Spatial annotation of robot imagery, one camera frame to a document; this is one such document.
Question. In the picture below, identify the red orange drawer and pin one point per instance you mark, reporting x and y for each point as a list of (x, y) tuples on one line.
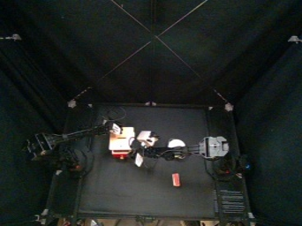
[(120, 154)]

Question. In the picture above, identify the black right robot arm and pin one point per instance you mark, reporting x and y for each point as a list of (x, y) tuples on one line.
[(212, 147)]

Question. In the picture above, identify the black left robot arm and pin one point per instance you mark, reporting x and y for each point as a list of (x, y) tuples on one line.
[(67, 137)]

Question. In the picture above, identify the white square box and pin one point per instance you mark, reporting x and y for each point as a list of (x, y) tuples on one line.
[(120, 142)]

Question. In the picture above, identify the small pink white box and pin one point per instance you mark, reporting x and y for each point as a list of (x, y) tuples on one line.
[(144, 137)]

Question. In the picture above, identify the white round plate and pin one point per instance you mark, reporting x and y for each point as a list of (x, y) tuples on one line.
[(176, 143)]

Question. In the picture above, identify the small red block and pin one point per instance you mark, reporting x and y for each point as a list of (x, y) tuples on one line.
[(175, 179)]

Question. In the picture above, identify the white text label sticker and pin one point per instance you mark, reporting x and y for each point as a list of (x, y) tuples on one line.
[(231, 201)]

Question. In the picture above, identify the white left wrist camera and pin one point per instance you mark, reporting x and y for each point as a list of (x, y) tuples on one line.
[(115, 128)]

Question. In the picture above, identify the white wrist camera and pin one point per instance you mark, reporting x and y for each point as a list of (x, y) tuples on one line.
[(137, 160), (115, 128)]

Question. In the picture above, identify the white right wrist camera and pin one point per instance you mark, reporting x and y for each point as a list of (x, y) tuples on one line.
[(137, 160)]

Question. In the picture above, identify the grey frame corner bracket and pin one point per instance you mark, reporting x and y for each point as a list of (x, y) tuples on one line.
[(294, 39), (14, 37), (71, 103), (149, 103), (228, 107)]

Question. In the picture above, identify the black table edge camera mount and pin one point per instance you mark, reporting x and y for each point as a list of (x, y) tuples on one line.
[(144, 218)]

